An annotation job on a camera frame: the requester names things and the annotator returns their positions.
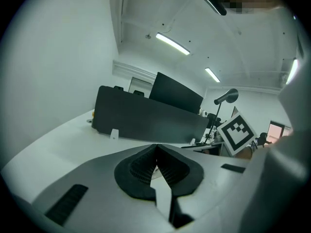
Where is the ceiling light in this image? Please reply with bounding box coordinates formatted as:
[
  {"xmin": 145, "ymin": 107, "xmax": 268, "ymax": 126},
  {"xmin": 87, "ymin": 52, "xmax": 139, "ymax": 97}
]
[
  {"xmin": 205, "ymin": 67, "xmax": 221, "ymax": 83},
  {"xmin": 286, "ymin": 58, "xmax": 299, "ymax": 85},
  {"xmin": 155, "ymin": 32, "xmax": 191, "ymax": 56}
]

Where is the large black monitor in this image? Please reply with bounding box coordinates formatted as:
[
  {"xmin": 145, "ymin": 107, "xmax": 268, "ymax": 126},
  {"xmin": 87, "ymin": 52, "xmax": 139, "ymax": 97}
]
[{"xmin": 149, "ymin": 71, "xmax": 204, "ymax": 114}]

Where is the black head camera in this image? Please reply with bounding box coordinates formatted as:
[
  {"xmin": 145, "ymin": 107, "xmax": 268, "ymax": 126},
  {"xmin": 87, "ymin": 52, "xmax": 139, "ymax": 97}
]
[{"xmin": 203, "ymin": 0, "xmax": 228, "ymax": 17}]

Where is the black desk divider panel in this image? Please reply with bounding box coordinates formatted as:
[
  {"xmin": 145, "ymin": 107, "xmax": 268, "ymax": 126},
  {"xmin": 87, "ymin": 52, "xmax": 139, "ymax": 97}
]
[{"xmin": 93, "ymin": 85, "xmax": 210, "ymax": 144}]

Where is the black desk lamp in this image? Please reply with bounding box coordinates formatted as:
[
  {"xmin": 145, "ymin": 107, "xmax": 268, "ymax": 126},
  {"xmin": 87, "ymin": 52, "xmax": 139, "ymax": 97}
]
[{"xmin": 205, "ymin": 88, "xmax": 240, "ymax": 144}]

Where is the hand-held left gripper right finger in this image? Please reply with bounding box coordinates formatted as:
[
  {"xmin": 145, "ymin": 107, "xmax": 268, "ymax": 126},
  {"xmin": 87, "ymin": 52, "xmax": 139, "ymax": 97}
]
[{"xmin": 157, "ymin": 144, "xmax": 251, "ymax": 229}]

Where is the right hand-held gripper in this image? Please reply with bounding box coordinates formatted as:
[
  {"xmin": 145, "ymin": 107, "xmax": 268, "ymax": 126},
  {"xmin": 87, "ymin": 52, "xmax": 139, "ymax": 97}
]
[{"xmin": 215, "ymin": 111, "xmax": 258, "ymax": 159}]

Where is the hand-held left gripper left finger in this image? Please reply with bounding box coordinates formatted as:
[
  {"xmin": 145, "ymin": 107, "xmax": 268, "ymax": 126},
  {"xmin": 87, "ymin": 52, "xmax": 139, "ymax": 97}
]
[{"xmin": 32, "ymin": 144, "xmax": 171, "ymax": 233}]

